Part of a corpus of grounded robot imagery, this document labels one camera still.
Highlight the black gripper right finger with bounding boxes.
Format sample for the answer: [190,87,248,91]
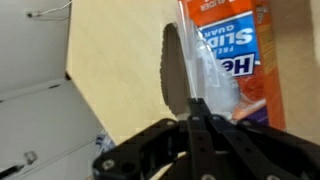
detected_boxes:
[187,98,320,180]

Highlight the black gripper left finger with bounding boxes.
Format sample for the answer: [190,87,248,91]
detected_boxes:
[92,118,200,180]

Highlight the clear ziplock bag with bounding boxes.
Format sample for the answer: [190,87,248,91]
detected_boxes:
[177,0,240,116]

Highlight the orange blue ziplock bag box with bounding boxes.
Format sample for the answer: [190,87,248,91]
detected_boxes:
[182,0,286,130]

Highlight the grey slipper on floor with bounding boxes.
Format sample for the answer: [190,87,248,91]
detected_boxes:
[95,130,116,153]

